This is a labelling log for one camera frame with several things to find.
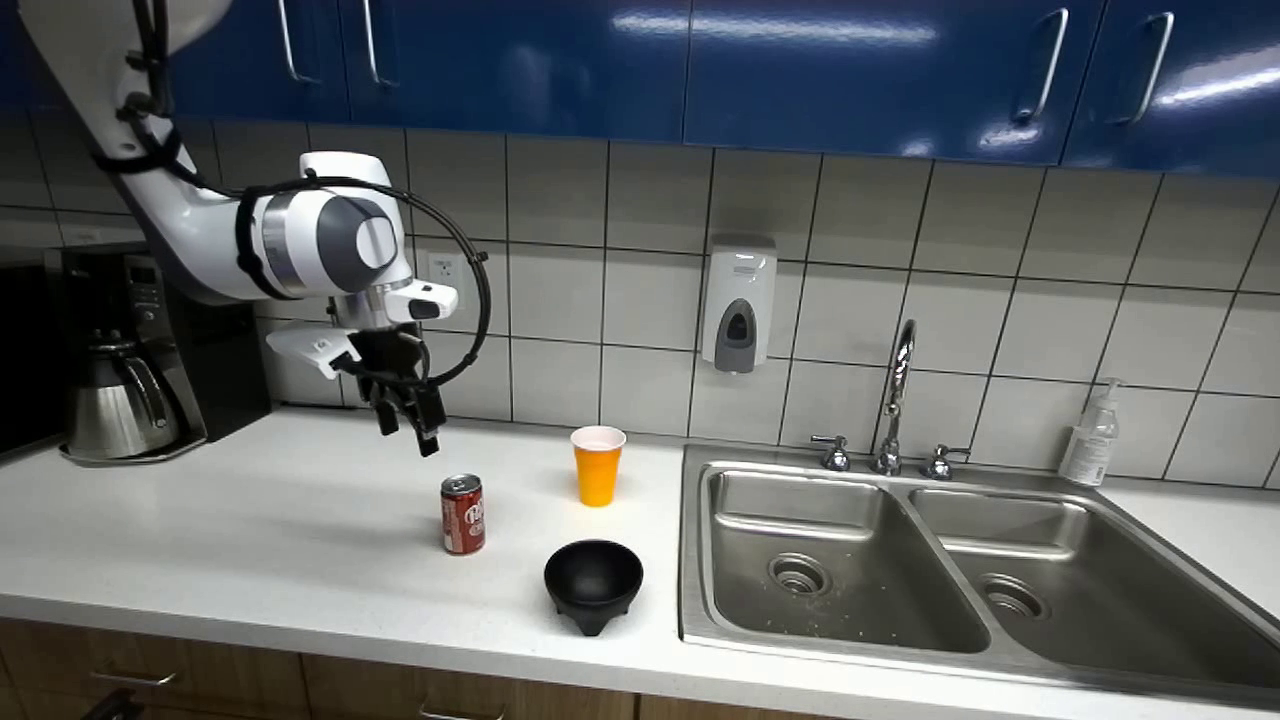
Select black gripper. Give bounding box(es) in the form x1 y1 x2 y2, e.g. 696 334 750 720
332 328 444 454

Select red soda can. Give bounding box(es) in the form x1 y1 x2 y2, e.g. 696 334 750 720
438 475 484 557

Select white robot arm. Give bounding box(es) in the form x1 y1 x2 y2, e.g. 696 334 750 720
15 0 457 454

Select black bowl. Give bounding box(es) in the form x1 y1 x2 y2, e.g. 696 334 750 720
545 541 643 637

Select orange paper cup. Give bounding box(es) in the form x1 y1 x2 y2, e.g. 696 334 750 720
570 423 627 507

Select steel coffee carafe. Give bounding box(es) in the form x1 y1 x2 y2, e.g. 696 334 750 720
62 339 180 462

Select black coffee maker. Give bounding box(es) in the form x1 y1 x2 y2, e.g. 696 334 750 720
0 244 271 462

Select wooden lower cabinets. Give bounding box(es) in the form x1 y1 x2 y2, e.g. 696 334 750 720
0 618 820 720

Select chrome faucet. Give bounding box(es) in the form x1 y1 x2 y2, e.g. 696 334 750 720
868 325 966 481

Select stainless steel double sink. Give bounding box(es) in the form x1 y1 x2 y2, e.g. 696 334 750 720
681 447 1280 712

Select clear soap bottle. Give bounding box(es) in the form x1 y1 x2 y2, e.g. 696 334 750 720
1060 385 1118 489

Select blue upper cabinets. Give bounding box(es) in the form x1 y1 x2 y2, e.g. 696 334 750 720
171 0 1280 180

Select white wall outlet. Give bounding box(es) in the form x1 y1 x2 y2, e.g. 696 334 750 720
428 251 466 313

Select white wall soap dispenser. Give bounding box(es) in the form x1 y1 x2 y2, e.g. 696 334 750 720
698 236 777 375

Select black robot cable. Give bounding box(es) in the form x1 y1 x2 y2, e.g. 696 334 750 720
124 0 494 391

